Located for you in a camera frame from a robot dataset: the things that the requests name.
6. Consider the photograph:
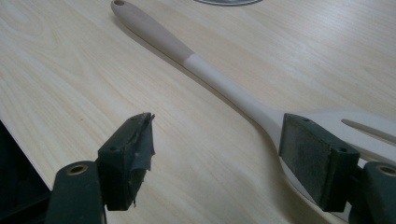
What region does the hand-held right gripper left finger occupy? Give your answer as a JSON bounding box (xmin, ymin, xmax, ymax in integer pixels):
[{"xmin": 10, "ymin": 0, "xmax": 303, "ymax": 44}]
[{"xmin": 96, "ymin": 112, "xmax": 156, "ymax": 212}]

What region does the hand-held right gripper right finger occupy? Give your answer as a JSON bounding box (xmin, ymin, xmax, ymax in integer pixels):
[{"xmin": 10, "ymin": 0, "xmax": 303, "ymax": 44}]
[{"xmin": 277, "ymin": 113, "xmax": 361, "ymax": 213}]

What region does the round metal rim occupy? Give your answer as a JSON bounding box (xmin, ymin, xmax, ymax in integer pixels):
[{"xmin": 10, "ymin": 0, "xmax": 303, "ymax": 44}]
[{"xmin": 193, "ymin": 0, "xmax": 264, "ymax": 7}]

